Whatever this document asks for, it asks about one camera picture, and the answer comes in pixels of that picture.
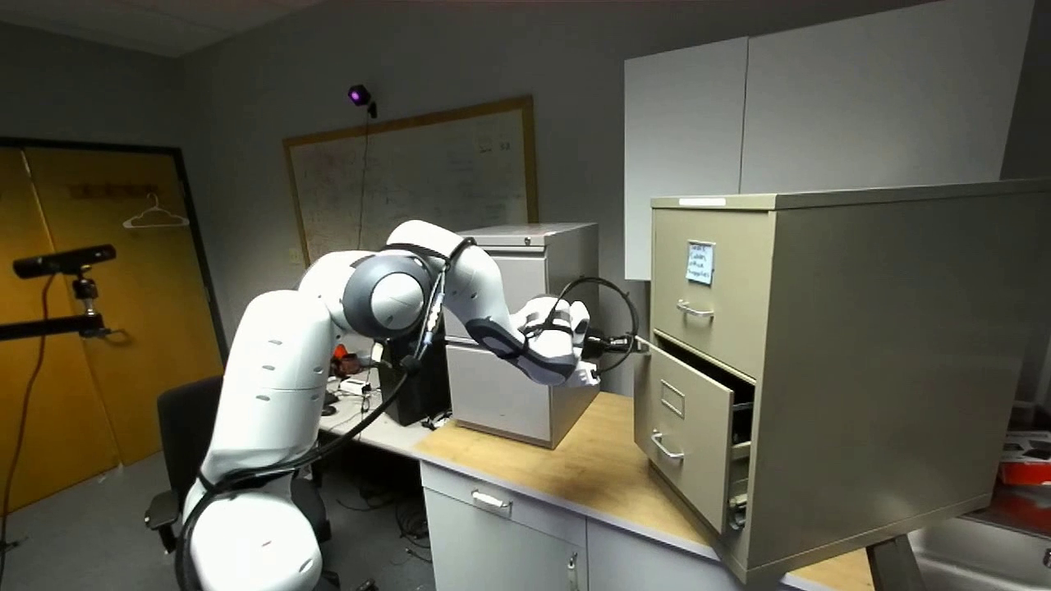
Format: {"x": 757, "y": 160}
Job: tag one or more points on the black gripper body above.
{"x": 596, "y": 346}

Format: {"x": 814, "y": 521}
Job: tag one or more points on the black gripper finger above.
{"x": 642, "y": 344}

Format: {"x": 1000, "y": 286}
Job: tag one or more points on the beige bottom drawer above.
{"x": 695, "y": 424}

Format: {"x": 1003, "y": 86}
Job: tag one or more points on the beige drawer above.
{"x": 695, "y": 424}
{"x": 710, "y": 284}

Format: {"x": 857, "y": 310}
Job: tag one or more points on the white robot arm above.
{"x": 397, "y": 294}

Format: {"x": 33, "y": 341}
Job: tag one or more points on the beige top drawer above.
{"x": 710, "y": 284}

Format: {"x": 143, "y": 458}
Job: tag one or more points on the beige file cabinet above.
{"x": 896, "y": 330}

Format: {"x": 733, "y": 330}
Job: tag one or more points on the grey desk drawer unit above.
{"x": 499, "y": 539}

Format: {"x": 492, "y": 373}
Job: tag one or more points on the black box on desk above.
{"x": 415, "y": 391}

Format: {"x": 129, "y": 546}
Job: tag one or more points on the wood framed whiteboard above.
{"x": 457, "y": 170}

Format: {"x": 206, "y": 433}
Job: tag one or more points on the purple lit webcam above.
{"x": 361, "y": 97}

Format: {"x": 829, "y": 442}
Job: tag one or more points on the black office chair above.
{"x": 180, "y": 438}

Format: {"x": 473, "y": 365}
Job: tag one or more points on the orange wooden door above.
{"x": 73, "y": 408}

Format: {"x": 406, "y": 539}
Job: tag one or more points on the white wall cabinet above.
{"x": 891, "y": 101}

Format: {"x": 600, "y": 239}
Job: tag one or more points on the wire coat hanger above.
{"x": 154, "y": 219}

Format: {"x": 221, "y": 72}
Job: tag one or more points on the black camera on stand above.
{"x": 78, "y": 267}

